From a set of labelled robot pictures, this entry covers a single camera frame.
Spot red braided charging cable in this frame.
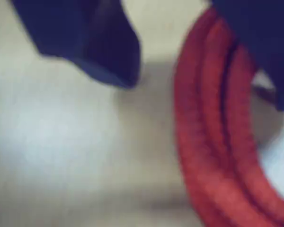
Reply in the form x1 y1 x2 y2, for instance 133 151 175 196
174 6 284 227

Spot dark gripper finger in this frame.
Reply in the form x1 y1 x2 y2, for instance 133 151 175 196
10 0 141 90
210 0 284 111

